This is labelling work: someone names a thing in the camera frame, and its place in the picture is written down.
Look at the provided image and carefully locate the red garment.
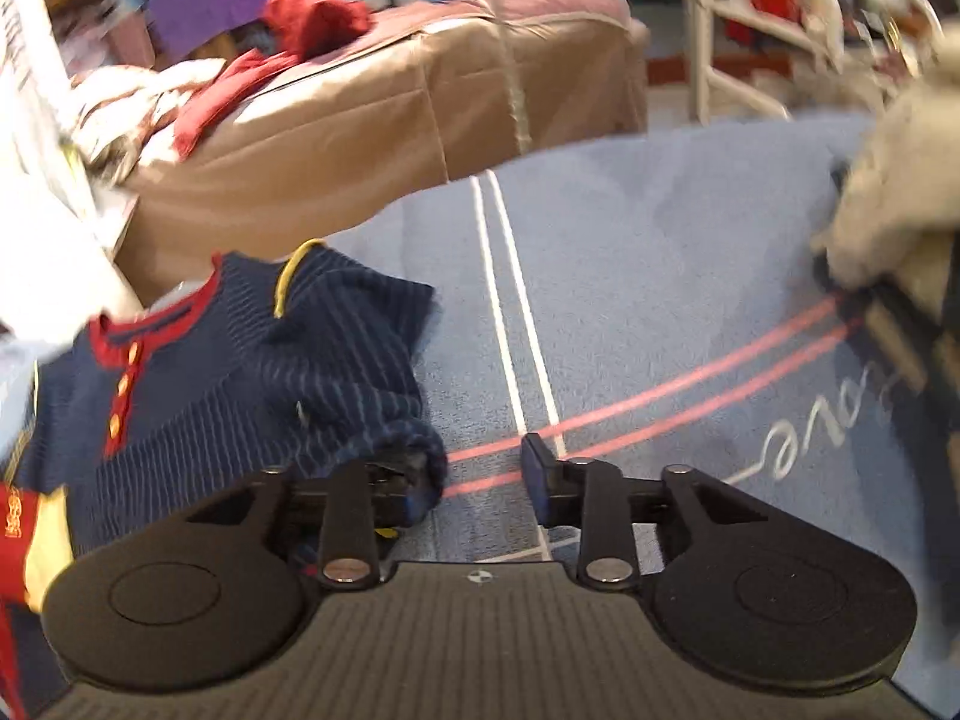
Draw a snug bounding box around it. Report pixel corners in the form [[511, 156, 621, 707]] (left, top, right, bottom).
[[171, 0, 374, 160]]

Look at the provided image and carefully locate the beige fuzzy cloth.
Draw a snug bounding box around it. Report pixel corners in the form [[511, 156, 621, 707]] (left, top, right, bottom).
[[812, 82, 960, 301]]

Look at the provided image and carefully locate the beige quilt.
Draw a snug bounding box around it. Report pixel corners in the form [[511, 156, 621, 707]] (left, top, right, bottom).
[[67, 58, 230, 188]]

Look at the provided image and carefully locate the brown massage bed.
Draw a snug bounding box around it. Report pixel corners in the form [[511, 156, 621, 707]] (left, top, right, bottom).
[[112, 0, 652, 301]]

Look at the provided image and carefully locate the navy striped knit shirt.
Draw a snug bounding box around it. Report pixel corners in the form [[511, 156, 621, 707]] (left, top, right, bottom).
[[0, 238, 451, 720]]

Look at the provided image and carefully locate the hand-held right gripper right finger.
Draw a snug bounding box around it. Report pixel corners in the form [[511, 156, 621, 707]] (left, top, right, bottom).
[[520, 433, 770, 590]]

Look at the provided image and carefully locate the blue striped bed sheet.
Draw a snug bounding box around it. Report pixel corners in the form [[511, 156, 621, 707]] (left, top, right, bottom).
[[322, 111, 960, 720]]

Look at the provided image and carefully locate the white banner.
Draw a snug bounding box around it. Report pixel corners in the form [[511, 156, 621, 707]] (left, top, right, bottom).
[[0, 0, 102, 196]]

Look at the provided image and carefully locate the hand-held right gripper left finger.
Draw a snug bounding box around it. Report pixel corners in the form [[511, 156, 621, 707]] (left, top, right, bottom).
[[184, 457, 430, 590]]

